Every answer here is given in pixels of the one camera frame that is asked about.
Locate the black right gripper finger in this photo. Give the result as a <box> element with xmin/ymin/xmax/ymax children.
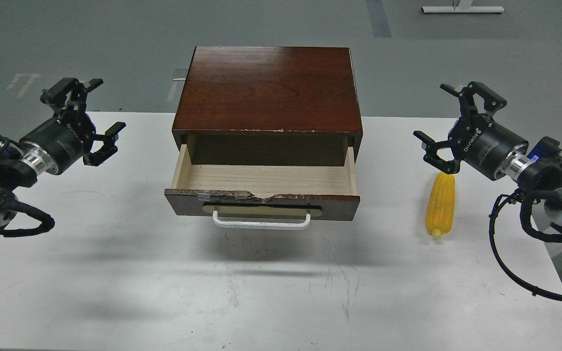
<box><xmin>413</xmin><ymin>130</ymin><xmax>462</xmax><ymax>174</ymax></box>
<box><xmin>440</xmin><ymin>81</ymin><xmax>507</xmax><ymax>118</ymax></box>

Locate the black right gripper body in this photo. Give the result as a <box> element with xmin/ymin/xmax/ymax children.
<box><xmin>448</xmin><ymin>114</ymin><xmax>529</xmax><ymax>181</ymax></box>

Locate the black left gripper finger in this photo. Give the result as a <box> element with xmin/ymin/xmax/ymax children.
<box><xmin>84</xmin><ymin>122</ymin><xmax>126</xmax><ymax>167</ymax></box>
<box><xmin>40</xmin><ymin>78</ymin><xmax>103</xmax><ymax>117</ymax></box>

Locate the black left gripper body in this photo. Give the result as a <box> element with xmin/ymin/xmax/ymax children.
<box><xmin>20</xmin><ymin>111</ymin><xmax>95</xmax><ymax>175</ymax></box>

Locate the yellow corn cob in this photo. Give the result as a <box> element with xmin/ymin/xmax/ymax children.
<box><xmin>424</xmin><ymin>173</ymin><xmax>456</xmax><ymax>238</ymax></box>

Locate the wooden drawer with white handle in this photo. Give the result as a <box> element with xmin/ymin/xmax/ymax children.
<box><xmin>164</xmin><ymin>134</ymin><xmax>361</xmax><ymax>221</ymax></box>

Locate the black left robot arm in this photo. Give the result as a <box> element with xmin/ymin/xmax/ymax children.
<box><xmin>0</xmin><ymin>78</ymin><xmax>126</xmax><ymax>238</ymax></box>

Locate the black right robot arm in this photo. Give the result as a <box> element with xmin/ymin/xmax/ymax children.
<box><xmin>413</xmin><ymin>81</ymin><xmax>562</xmax><ymax>301</ymax></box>

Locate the dark wooden cabinet box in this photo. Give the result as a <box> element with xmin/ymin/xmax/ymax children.
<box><xmin>172</xmin><ymin>46</ymin><xmax>363</xmax><ymax>157</ymax></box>

